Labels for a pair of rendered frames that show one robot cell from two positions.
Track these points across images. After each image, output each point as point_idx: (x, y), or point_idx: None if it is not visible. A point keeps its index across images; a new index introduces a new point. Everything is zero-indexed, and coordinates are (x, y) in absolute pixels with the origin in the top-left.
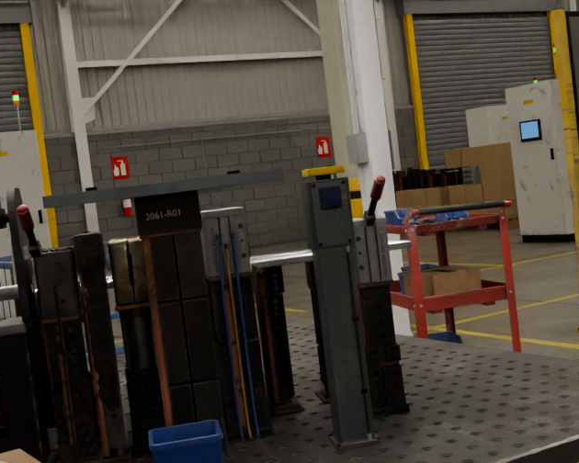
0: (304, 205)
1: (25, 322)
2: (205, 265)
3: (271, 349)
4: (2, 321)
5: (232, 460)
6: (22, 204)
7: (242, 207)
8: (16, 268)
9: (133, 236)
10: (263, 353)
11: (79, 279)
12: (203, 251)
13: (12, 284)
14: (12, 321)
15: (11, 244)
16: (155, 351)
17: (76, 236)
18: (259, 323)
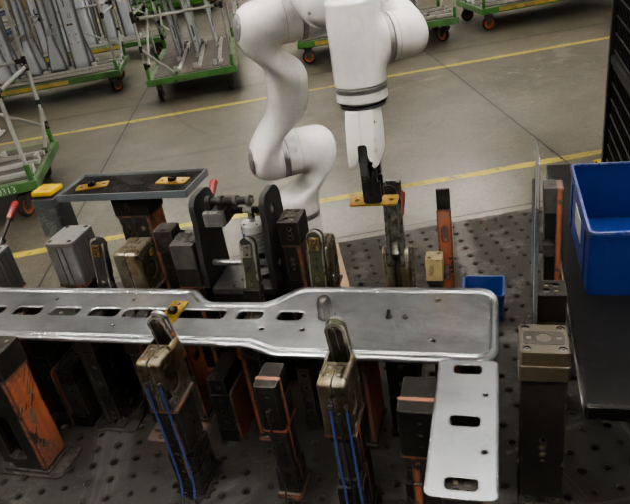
0: (62, 208)
1: (227, 266)
2: (91, 272)
3: None
4: (236, 277)
5: None
6: (189, 212)
7: (65, 226)
8: (222, 230)
9: (126, 246)
10: (40, 384)
11: (137, 330)
12: (87, 262)
13: (182, 353)
14: (232, 272)
15: (168, 318)
16: None
17: (175, 222)
18: (31, 364)
